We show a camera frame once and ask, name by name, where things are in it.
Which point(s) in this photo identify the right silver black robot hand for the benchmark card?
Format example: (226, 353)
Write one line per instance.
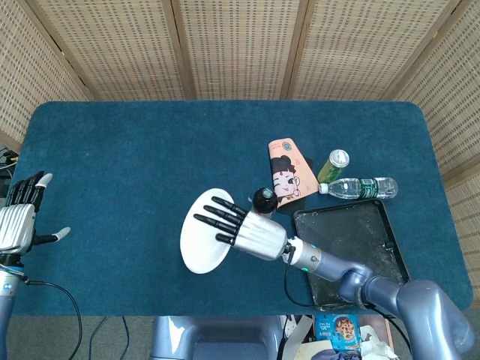
(262, 236)

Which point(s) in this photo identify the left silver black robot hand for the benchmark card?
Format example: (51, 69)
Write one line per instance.
(15, 228)

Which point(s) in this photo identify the white round plate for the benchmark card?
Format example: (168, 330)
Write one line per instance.
(198, 255)

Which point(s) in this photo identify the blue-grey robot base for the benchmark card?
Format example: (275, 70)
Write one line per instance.
(217, 337)

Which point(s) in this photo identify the black square tray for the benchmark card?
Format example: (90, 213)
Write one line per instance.
(352, 232)

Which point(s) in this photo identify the dark brown glass bottle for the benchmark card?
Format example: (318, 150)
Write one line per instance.
(264, 200)

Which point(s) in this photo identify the pink cartoon paper cup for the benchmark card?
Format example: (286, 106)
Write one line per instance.
(288, 172)

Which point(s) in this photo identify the green drink can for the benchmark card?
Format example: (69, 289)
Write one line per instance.
(332, 168)

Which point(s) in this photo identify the white paper strip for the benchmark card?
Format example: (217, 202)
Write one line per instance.
(296, 333)

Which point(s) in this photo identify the clear green-label water bottle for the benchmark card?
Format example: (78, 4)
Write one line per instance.
(356, 188)

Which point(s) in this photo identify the blue cookie snack packet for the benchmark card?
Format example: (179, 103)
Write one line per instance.
(337, 330)

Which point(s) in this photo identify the blue table mat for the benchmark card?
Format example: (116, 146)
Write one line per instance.
(150, 150)

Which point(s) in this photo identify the white crumpled tissue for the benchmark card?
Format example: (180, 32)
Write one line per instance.
(377, 347)

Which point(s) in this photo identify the woven bamboo folding screen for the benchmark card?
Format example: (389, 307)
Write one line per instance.
(240, 45)

